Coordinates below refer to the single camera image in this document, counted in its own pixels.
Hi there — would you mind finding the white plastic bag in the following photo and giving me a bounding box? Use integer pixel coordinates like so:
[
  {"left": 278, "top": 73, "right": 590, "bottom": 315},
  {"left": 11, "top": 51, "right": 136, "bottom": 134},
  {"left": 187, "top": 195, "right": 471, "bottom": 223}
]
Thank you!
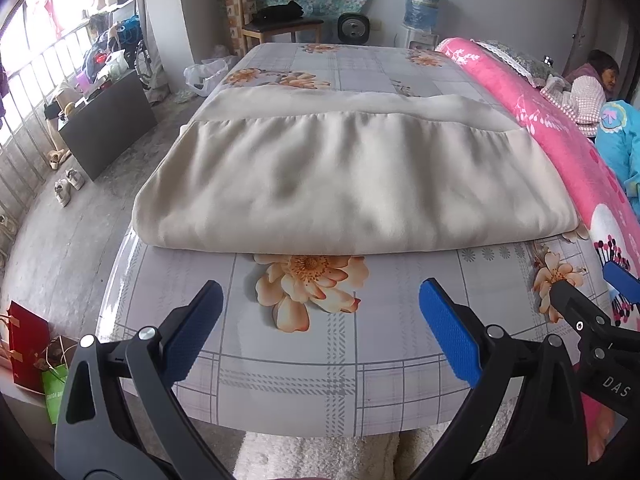
[{"left": 183, "top": 55, "right": 238, "bottom": 98}]

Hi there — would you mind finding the beige zip jacket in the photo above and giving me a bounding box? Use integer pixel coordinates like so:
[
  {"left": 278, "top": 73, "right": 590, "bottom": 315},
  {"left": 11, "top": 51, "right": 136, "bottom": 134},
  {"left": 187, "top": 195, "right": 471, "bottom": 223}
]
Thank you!
[{"left": 131, "top": 86, "right": 579, "bottom": 256}]

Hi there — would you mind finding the dark grey cabinet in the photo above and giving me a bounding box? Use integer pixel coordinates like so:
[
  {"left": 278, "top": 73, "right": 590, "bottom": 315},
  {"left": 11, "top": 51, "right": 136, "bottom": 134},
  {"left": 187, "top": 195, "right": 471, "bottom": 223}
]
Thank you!
[{"left": 60, "top": 70, "right": 157, "bottom": 181}]

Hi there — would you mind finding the green paper bag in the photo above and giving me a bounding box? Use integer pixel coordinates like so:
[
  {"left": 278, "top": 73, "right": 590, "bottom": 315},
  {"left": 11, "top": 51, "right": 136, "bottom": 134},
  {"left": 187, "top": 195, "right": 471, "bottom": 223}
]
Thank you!
[{"left": 41, "top": 364, "right": 68, "bottom": 426}]

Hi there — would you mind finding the black bag on chair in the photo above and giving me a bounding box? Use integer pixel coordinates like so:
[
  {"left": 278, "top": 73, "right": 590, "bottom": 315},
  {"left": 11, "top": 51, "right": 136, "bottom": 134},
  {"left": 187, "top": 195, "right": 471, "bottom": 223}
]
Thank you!
[{"left": 252, "top": 0, "right": 304, "bottom": 25}]

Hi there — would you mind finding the metal balcony railing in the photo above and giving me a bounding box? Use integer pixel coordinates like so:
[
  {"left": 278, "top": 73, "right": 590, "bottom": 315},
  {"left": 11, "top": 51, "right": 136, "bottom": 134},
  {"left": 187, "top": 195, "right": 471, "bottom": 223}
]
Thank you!
[{"left": 1, "top": 21, "right": 91, "bottom": 223}]

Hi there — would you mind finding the woman in checked jacket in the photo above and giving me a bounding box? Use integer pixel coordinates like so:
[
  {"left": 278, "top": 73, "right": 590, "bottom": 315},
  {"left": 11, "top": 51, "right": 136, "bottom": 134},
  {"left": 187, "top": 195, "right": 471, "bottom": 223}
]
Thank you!
[{"left": 540, "top": 49, "right": 620, "bottom": 140}]

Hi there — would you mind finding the blue water bottle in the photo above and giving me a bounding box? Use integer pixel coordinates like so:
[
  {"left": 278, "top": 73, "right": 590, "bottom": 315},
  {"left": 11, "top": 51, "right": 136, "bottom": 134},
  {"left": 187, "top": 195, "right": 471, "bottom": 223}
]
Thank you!
[{"left": 402, "top": 0, "right": 440, "bottom": 32}]

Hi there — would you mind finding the wooden chair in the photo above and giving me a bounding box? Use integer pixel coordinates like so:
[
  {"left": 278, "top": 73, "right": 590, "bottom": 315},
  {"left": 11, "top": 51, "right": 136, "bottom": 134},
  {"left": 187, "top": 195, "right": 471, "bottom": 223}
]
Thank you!
[{"left": 224, "top": 0, "right": 323, "bottom": 58}]

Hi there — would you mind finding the pink floral blanket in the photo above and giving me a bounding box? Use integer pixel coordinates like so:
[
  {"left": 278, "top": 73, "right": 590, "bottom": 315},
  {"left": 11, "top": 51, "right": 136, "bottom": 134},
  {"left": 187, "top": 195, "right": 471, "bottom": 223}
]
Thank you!
[{"left": 424, "top": 38, "right": 639, "bottom": 276}]

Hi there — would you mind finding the right white shoe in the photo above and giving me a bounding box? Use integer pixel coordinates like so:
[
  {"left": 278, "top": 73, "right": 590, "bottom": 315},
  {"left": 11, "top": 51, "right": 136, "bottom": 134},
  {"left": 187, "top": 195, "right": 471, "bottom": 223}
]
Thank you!
[{"left": 65, "top": 168, "right": 86, "bottom": 191}]

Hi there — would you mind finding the floral grey bed sheet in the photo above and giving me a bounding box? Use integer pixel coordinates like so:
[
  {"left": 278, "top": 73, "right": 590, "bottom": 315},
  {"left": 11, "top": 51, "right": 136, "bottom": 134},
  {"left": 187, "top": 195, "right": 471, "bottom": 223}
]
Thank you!
[{"left": 96, "top": 43, "right": 616, "bottom": 437}]

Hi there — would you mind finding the child in blue jacket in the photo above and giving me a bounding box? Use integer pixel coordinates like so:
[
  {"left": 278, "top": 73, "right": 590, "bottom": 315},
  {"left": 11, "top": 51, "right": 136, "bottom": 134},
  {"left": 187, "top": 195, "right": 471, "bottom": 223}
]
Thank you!
[{"left": 594, "top": 101, "right": 640, "bottom": 216}]

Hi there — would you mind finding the grey lace pillow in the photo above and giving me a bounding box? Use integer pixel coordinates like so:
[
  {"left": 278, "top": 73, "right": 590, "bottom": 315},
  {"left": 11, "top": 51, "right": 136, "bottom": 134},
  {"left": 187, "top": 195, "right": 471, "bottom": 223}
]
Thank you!
[{"left": 477, "top": 40, "right": 556, "bottom": 88}]

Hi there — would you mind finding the white water dispenser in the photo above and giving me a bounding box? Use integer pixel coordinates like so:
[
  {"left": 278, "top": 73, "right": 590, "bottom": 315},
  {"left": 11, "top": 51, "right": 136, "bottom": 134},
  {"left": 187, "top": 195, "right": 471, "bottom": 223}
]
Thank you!
[{"left": 402, "top": 25, "right": 439, "bottom": 51}]

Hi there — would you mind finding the red paper bag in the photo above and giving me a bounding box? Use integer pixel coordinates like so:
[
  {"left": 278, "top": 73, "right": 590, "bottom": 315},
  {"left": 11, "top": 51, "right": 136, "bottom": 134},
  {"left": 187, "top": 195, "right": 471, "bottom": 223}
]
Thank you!
[{"left": 8, "top": 301, "right": 50, "bottom": 394}]

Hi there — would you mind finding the person's right hand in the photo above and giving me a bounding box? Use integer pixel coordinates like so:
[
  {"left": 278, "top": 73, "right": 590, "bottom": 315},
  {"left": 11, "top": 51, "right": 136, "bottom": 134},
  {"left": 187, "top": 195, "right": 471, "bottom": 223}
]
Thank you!
[{"left": 586, "top": 399, "right": 626, "bottom": 463}]

